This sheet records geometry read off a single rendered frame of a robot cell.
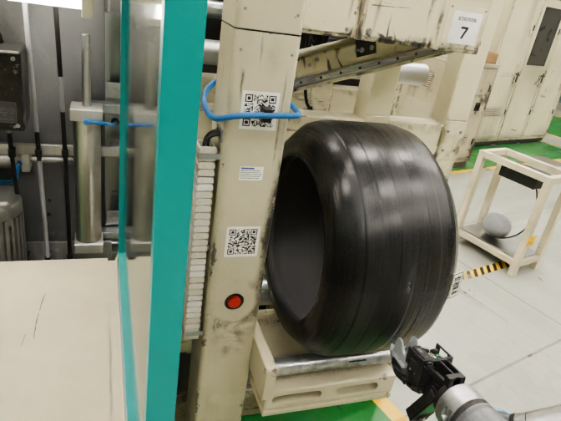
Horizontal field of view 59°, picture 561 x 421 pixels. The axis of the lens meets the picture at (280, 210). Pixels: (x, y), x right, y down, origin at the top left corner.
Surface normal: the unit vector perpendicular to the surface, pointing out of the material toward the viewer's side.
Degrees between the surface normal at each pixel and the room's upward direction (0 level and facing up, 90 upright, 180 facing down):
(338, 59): 90
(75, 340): 0
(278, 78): 90
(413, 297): 87
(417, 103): 90
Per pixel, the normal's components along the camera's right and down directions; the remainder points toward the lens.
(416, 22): 0.30, 0.44
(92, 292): 0.14, -0.90
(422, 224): 0.33, -0.11
